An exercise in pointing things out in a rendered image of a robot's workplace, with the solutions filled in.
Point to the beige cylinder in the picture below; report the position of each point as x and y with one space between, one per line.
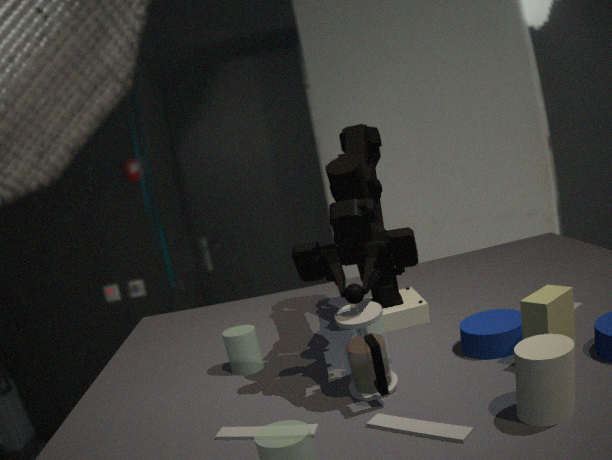
545 379

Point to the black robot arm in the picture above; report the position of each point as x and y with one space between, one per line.
356 190

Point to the blue short cylinder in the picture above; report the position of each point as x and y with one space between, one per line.
603 337
491 334

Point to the glass coffee press with black knob plunger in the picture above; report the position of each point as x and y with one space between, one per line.
364 342

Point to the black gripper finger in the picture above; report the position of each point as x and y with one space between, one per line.
333 269
377 264

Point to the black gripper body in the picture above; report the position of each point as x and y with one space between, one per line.
352 251

